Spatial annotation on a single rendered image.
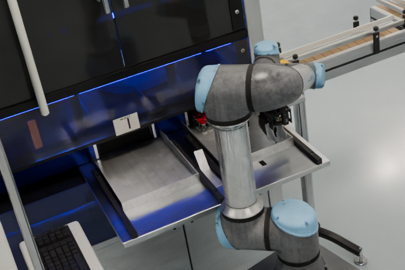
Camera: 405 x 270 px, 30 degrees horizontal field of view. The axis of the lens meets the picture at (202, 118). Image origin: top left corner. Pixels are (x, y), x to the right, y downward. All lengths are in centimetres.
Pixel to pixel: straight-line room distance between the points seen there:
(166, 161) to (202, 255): 53
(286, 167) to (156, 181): 41
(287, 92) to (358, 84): 286
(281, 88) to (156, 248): 118
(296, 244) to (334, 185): 181
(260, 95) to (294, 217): 37
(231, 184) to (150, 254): 93
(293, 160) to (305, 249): 49
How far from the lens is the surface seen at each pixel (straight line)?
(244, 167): 191
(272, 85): 177
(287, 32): 540
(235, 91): 178
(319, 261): 208
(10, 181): 185
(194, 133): 264
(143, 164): 253
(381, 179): 382
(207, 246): 289
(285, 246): 200
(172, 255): 285
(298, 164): 241
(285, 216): 198
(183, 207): 230
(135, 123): 251
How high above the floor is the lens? 225
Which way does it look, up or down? 30 degrees down
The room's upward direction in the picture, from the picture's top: 10 degrees counter-clockwise
